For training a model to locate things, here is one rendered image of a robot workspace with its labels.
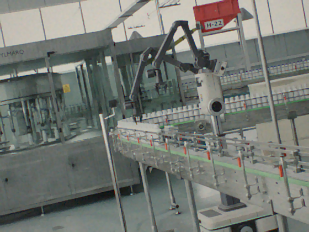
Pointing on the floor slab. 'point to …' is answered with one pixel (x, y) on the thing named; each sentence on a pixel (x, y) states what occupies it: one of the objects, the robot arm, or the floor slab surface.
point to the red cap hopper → (201, 16)
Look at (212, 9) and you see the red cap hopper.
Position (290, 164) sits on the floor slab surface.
